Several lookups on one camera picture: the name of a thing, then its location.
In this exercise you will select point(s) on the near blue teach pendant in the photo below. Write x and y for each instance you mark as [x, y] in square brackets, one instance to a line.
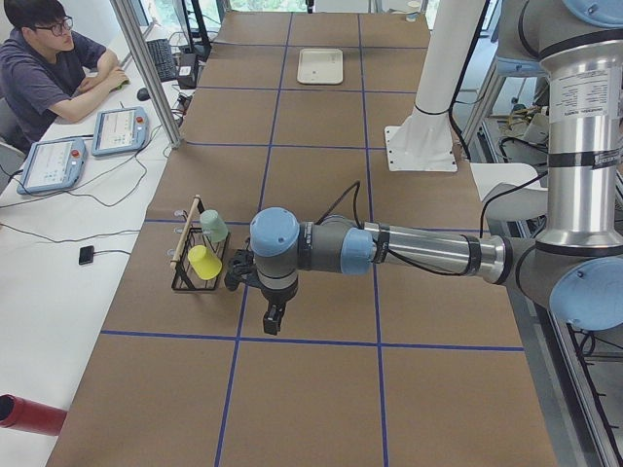
[53, 165]

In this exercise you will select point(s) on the black computer mouse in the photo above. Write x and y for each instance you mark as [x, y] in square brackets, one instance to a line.
[143, 94]

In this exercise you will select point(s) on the blue teach pendant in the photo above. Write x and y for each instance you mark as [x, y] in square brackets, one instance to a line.
[120, 131]
[53, 165]

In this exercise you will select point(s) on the small black phone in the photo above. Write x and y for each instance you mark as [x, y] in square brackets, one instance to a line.
[86, 255]

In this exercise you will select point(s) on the white paper cup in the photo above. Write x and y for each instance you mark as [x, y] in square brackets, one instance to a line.
[414, 9]

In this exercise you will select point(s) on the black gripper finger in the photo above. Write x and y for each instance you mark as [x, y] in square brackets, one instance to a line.
[272, 320]

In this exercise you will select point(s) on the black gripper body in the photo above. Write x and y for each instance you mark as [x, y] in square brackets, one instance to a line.
[277, 295]

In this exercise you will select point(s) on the black keyboard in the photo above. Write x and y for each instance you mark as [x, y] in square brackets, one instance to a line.
[160, 52]

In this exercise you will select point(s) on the cream rabbit tray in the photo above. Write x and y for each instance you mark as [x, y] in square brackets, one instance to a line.
[318, 66]

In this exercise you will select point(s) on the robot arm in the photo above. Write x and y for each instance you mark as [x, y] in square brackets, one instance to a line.
[574, 266]

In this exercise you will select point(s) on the red bottle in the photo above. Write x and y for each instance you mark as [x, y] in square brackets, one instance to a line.
[30, 416]

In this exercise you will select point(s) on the black wire cup rack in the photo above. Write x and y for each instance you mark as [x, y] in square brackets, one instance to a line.
[190, 235]

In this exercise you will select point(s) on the yellow cup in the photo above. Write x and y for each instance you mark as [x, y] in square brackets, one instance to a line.
[204, 262]

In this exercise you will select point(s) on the seated person in glasses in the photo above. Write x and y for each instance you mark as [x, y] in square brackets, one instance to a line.
[50, 71]

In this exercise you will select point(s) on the far blue teach pendant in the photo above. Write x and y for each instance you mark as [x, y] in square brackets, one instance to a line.
[120, 131]

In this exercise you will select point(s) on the aluminium frame post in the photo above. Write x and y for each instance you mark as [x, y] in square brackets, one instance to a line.
[137, 46]

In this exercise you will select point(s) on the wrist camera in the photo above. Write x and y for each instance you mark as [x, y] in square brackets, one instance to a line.
[241, 270]

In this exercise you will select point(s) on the light green cup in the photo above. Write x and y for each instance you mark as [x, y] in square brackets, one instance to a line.
[213, 226]

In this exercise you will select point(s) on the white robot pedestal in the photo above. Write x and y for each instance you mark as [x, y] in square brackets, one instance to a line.
[424, 141]

